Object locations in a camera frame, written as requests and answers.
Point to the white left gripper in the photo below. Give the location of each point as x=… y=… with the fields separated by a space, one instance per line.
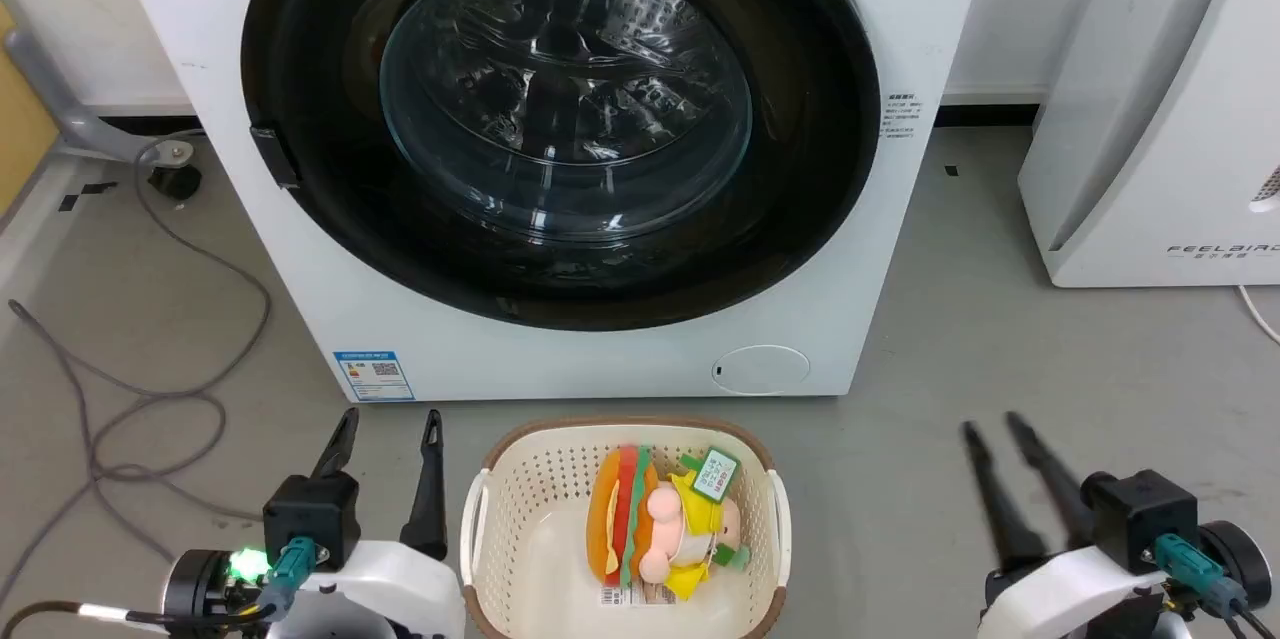
x=400 y=594

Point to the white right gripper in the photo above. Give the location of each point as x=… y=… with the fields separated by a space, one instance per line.
x=1060 y=599

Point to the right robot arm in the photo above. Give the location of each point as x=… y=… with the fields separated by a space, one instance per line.
x=1240 y=551

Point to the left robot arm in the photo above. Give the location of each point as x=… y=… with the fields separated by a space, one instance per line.
x=195 y=584

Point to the white front-load washing machine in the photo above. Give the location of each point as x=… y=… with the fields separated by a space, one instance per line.
x=905 y=269

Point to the round black glass washer door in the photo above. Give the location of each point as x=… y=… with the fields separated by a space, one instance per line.
x=810 y=179

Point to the blue energy label sticker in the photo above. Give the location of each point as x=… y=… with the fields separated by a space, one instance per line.
x=374 y=375

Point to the cream perforated laundry basket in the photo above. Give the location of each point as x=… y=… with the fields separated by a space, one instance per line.
x=530 y=529

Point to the hamburger plush toy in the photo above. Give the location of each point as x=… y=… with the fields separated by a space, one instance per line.
x=612 y=519

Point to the round white filter cover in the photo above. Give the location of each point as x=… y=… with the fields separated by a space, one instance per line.
x=762 y=369

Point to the green paper toy tag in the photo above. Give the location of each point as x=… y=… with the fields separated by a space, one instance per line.
x=716 y=475

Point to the pink doll in yellow clothes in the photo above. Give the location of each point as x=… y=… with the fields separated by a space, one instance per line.
x=690 y=529

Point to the black caster wheel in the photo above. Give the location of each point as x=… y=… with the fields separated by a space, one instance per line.
x=176 y=182

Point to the white air purifier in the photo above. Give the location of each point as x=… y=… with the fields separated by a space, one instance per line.
x=1150 y=119

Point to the small printed text sticker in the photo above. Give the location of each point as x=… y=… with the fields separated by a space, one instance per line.
x=902 y=115

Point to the grey metal stand leg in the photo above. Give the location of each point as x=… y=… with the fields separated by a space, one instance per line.
x=60 y=109

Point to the yellow wooden panel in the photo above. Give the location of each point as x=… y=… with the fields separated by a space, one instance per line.
x=20 y=119

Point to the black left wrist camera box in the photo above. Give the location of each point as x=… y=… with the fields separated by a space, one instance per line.
x=312 y=514

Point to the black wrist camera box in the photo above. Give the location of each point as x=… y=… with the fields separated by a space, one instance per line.
x=1140 y=514
x=312 y=514

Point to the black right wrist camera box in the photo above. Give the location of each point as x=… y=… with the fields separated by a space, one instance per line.
x=1140 y=514

